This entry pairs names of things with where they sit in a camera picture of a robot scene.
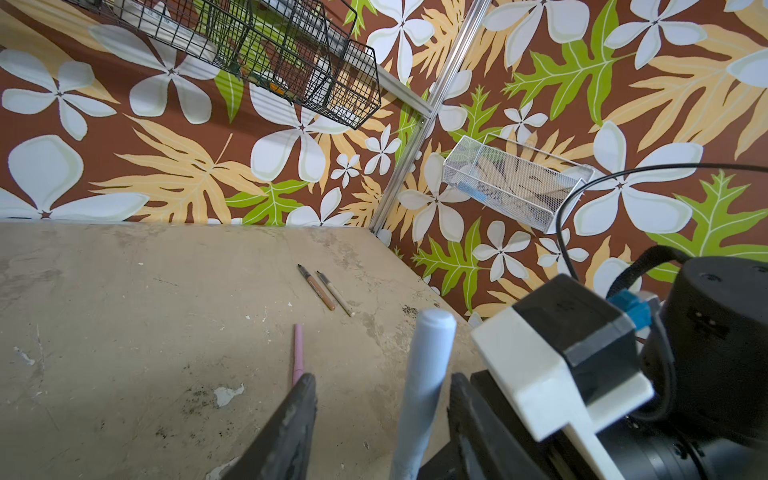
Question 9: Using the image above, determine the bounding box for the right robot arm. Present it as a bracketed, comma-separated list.
[418, 246, 767, 479]

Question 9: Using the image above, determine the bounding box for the blue object in basket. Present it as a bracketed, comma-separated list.
[463, 185, 487, 203]

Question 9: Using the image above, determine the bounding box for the black wire basket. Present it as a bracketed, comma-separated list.
[77, 0, 381, 129]

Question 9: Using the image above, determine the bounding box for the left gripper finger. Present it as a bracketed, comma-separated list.
[223, 373, 317, 480]

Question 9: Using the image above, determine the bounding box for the brown pen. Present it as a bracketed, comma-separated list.
[297, 264, 336, 311]

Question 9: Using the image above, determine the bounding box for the beige pen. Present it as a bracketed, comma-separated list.
[317, 271, 354, 317]

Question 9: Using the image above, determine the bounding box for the light blue pen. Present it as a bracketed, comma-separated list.
[389, 309, 457, 479]

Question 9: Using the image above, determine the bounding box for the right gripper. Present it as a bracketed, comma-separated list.
[417, 371, 596, 479]

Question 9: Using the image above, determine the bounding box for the white mesh basket right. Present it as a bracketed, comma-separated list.
[443, 133, 596, 235]

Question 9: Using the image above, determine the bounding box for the pink pen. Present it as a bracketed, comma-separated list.
[292, 324, 304, 386]

